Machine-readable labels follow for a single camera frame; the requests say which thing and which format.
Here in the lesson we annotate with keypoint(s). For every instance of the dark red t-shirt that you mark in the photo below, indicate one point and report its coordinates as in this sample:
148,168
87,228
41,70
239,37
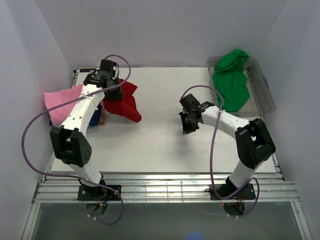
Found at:
126,107

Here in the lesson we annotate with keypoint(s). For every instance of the blue label sticker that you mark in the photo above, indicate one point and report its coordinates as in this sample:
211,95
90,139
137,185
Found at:
87,70

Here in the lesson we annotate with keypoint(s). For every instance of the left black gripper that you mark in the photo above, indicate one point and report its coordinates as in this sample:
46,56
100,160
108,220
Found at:
118,95

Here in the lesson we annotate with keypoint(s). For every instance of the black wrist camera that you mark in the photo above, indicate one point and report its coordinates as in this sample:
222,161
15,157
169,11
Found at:
189,103
109,66

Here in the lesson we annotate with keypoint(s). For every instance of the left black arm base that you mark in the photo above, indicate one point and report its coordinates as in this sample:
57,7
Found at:
96,193

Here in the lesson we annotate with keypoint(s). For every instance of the aluminium frame rail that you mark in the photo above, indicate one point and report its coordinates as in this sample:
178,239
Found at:
163,188

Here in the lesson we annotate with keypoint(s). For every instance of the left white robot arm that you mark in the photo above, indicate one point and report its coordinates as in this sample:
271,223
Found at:
69,139

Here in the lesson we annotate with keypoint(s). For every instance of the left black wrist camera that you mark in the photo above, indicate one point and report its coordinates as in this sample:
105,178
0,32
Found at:
109,66

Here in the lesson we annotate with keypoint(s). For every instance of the pink folded t-shirt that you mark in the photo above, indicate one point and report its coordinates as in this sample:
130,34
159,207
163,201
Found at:
52,99

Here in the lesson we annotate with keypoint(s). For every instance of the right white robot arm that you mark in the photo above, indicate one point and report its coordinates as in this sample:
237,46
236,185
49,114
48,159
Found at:
253,141

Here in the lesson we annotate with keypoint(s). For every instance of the green t-shirt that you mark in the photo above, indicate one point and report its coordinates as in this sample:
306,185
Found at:
230,81

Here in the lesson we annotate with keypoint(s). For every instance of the clear plastic bin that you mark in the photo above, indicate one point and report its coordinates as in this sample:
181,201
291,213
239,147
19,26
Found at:
260,101

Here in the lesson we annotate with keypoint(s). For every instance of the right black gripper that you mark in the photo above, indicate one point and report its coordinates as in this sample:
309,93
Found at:
186,129

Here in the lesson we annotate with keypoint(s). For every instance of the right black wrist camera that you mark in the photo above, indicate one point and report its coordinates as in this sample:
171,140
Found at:
189,103

